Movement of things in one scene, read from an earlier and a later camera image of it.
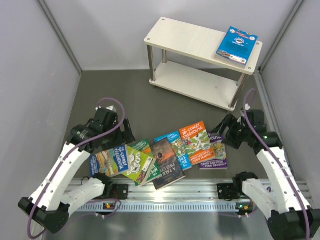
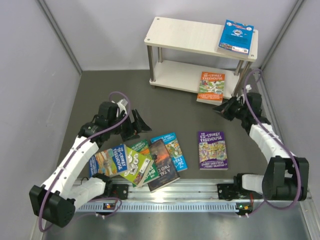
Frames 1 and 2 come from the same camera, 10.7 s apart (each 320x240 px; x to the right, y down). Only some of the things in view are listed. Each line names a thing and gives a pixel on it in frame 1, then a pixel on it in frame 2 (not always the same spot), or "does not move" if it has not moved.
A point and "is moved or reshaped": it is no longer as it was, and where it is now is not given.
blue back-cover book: [237, 45] is moved or reshaped
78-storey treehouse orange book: [196, 143] -> [211, 88]
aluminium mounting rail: [191, 196] does not move
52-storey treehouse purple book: [221, 162] does not move
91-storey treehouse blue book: [111, 162] does not move
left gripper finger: [107, 145] -> [128, 133]
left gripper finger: [128, 134] -> [139, 125]
